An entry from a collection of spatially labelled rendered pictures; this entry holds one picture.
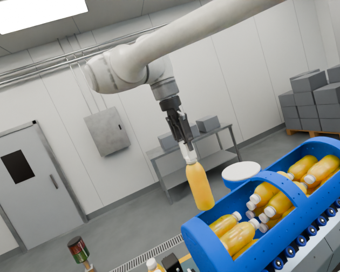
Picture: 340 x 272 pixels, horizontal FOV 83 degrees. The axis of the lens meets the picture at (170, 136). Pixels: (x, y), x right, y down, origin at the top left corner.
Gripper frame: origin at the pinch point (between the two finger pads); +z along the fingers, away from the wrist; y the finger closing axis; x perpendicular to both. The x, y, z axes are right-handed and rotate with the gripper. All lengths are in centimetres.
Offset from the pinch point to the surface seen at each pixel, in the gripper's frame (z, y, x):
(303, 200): 36, -14, -33
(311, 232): 54, -12, -35
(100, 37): -174, 326, -60
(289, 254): 54, -12, -20
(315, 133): 141, 168, -346
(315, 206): 41, -15, -38
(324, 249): 63, -14, -38
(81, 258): 33, 32, 54
